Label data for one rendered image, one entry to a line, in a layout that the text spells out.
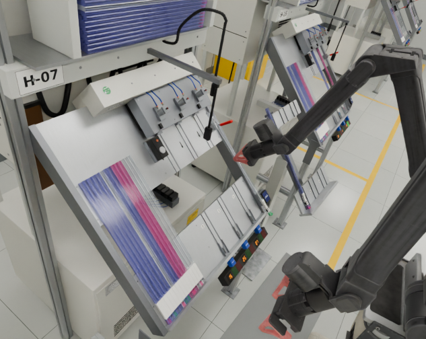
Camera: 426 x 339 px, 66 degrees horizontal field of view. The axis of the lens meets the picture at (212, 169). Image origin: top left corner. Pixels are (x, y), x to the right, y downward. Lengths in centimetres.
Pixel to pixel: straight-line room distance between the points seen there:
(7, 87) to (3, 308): 140
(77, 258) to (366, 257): 105
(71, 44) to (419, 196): 78
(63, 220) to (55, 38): 82
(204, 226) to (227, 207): 15
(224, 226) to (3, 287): 130
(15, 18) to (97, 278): 87
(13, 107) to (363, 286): 86
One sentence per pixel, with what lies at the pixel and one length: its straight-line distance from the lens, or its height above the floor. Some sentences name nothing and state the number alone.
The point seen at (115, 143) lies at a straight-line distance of 108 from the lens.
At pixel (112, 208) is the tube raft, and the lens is 101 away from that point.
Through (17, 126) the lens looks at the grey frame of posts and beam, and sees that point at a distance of 97.
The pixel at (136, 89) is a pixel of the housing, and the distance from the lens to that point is 110.
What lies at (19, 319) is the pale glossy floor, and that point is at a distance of 202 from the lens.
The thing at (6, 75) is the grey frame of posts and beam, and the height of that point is 137.
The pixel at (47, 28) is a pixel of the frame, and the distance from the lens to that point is 95.
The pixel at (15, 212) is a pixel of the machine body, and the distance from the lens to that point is 159.
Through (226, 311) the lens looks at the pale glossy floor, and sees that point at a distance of 200.
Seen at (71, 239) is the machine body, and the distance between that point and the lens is 144.
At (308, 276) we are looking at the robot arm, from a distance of 71.
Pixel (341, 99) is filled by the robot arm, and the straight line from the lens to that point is 96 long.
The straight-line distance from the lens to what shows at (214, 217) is 126.
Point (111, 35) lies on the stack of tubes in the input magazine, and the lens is 97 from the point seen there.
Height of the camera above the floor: 173
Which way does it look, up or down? 38 degrees down
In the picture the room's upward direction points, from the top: 12 degrees clockwise
